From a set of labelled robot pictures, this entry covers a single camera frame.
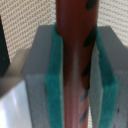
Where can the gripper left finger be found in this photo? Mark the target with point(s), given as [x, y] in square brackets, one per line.
[31, 91]

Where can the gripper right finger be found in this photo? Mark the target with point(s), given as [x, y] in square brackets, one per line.
[109, 81]

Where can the brown toy sausage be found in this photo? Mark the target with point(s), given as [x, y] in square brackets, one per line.
[76, 22]

